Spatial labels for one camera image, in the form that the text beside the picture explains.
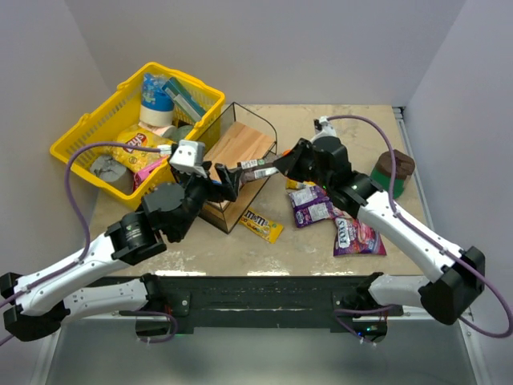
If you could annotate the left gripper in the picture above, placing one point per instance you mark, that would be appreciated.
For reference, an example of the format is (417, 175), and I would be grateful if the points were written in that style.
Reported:
(219, 183)

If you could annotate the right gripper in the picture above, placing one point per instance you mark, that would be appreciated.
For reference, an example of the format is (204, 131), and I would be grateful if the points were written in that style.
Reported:
(306, 159)

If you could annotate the brown chocolate bag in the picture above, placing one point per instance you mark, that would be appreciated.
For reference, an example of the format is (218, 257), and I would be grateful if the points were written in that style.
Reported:
(256, 169)

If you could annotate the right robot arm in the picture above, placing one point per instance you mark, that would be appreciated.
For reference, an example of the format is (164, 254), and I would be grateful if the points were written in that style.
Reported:
(449, 285)

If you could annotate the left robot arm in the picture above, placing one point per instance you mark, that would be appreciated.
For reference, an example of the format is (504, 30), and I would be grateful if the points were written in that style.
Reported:
(38, 304)

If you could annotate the purple Fox's candy bag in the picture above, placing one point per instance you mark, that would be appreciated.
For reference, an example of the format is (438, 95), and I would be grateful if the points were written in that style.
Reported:
(311, 205)

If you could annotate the small yellow snack bar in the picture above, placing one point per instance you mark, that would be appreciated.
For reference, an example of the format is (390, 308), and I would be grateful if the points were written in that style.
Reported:
(296, 185)

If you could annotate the yellow M&M's bag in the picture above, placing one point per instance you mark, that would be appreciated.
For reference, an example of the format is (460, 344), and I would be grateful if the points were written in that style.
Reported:
(261, 226)

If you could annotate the green round ball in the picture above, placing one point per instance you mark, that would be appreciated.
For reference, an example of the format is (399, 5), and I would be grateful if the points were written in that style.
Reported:
(182, 132)

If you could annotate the pink tissue roll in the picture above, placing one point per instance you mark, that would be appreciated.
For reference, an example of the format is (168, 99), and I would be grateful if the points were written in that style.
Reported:
(164, 131)

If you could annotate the pink package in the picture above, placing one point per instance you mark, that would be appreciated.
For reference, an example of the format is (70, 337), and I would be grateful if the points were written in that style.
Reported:
(140, 176)

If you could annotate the teal box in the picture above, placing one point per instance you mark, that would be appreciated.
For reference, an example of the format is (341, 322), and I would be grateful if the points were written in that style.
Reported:
(182, 98)

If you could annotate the green cup brown lid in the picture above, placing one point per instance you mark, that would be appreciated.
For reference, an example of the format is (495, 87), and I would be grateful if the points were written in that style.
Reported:
(382, 171)

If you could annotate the grey crumpled cloth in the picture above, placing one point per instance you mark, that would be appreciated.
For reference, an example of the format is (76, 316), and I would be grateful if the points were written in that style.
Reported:
(109, 170)

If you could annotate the yellow plastic basket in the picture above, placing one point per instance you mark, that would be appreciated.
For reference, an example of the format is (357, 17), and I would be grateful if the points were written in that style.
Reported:
(120, 111)

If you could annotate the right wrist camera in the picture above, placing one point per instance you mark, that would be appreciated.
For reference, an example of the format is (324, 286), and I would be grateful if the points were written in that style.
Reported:
(323, 128)

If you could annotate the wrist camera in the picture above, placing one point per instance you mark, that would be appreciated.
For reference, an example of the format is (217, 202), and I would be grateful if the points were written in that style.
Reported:
(323, 128)
(189, 158)

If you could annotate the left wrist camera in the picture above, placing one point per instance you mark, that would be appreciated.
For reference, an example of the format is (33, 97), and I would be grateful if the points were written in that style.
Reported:
(189, 158)

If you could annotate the wood and wire shelf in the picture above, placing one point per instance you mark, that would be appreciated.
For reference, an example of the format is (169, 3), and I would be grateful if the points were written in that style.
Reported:
(238, 134)

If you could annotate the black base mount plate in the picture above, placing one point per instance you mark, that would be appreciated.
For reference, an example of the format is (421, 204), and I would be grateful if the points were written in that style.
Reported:
(183, 304)

